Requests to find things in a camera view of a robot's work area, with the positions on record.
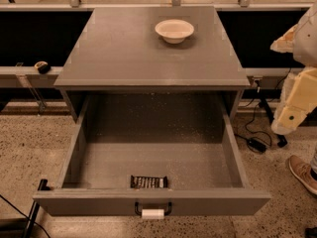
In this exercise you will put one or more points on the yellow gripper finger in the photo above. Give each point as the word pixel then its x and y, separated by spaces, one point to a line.
pixel 286 119
pixel 284 44

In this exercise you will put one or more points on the grey top drawer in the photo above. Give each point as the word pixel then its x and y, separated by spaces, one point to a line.
pixel 187 138

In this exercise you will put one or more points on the black rxbar chocolate wrapper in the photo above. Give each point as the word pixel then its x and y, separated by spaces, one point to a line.
pixel 148 182

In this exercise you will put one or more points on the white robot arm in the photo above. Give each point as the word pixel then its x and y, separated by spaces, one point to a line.
pixel 299 91

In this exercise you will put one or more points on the grey cabinet with counter top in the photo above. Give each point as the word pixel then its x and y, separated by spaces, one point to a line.
pixel 149 46

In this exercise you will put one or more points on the black stand leg right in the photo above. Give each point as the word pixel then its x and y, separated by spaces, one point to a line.
pixel 282 142

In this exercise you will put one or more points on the tan shoe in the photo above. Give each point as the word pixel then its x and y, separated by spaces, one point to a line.
pixel 304 173

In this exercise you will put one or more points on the yellow black tape measure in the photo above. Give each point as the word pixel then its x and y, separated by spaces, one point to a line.
pixel 42 67

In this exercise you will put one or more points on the black and white drawer handle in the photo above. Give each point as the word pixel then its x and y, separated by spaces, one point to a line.
pixel 153 213

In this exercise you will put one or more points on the black post at left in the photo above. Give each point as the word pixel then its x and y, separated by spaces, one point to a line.
pixel 31 220

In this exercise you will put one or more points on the grey metal rail frame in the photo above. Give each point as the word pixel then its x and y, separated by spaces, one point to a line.
pixel 29 75

